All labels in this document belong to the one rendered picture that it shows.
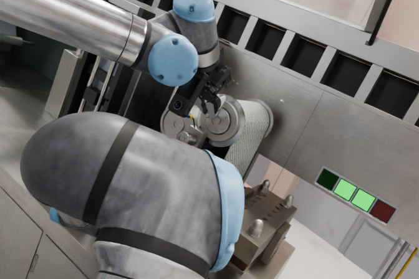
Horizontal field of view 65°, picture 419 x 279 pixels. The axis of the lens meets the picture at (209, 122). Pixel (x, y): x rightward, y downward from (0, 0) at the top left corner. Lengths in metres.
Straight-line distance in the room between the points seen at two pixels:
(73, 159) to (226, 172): 0.15
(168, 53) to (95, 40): 0.10
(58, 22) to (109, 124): 0.18
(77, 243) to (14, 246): 0.30
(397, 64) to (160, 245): 0.98
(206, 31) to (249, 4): 0.66
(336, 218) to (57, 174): 3.66
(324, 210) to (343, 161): 2.76
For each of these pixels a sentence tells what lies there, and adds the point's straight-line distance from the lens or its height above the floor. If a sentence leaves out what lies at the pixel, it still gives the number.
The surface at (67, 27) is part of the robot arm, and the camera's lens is 0.48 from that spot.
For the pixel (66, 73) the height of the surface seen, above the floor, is 1.09.
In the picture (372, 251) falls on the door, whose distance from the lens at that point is 3.85.
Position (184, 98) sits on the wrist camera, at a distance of 0.75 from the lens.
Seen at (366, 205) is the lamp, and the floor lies 1.18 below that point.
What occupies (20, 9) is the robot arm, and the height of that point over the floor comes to 1.38.
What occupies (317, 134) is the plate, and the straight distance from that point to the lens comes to 1.17.
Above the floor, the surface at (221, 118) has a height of 1.26.
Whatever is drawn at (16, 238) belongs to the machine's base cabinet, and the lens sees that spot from 1.12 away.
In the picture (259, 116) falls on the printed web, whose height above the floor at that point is 1.29.
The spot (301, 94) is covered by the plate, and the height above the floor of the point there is 1.40.
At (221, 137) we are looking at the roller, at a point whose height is 1.21.
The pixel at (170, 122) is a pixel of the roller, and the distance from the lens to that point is 1.00.
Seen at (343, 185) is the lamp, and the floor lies 1.20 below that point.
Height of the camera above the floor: 1.45
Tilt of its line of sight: 13 degrees down
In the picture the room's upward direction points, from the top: 25 degrees clockwise
